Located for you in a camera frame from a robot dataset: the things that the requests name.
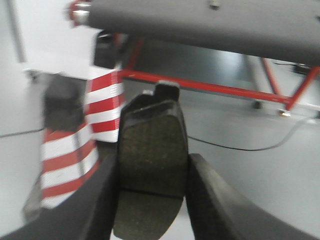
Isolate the red white traffic cone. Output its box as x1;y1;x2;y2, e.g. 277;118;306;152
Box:
85;30;125;143
22;74;99;222

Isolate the red metal cart frame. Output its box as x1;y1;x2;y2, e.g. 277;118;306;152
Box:
64;0;320;117

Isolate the dark conveyor belt mat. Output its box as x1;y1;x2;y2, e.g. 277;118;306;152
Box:
88;0;320;66

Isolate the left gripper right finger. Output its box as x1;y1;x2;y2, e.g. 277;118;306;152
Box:
185;153;316;240

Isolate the black floor cable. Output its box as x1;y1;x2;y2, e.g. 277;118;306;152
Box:
187;116;313;152

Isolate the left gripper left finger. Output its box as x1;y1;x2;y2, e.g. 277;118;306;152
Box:
2;154;119;240

